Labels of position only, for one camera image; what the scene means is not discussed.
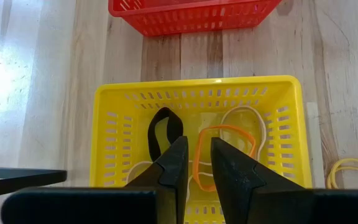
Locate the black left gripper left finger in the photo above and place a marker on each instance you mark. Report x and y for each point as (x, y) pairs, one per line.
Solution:
(166, 186)

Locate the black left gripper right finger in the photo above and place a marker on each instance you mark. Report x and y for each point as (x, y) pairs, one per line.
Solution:
(238, 186)

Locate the white rubber band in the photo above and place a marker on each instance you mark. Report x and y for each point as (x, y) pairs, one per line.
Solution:
(135, 166)
(242, 107)

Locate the orange rubber band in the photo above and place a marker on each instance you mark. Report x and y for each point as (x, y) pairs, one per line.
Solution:
(197, 155)

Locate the black rubber band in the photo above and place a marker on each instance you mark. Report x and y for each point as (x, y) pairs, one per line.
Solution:
(176, 124)

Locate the yellow rubber band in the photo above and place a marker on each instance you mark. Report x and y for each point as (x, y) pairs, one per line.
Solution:
(340, 165)

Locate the yellow plastic basket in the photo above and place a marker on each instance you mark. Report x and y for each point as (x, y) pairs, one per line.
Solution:
(297, 140)

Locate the red plastic basket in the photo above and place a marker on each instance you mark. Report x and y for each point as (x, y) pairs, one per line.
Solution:
(197, 21)

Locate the wooden riser shelf black frame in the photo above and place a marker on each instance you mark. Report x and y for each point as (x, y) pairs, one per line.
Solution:
(20, 180)

